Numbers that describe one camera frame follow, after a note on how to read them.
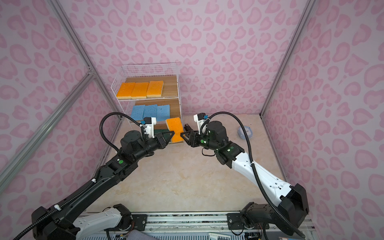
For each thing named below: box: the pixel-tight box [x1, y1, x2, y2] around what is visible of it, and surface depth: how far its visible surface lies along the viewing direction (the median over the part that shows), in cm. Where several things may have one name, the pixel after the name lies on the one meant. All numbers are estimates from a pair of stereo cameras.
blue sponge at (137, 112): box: [131, 104, 145, 121], surface depth 90 cm
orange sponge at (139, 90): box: [131, 82, 150, 99], surface depth 74 cm
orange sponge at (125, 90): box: [116, 82, 136, 100], surface depth 74 cm
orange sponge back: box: [165, 117, 184, 144], surface depth 71 cm
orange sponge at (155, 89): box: [146, 80, 164, 98], surface depth 76 cm
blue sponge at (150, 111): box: [143, 104, 158, 119], surface depth 90 cm
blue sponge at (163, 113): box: [156, 104, 171, 122], surface depth 88 cm
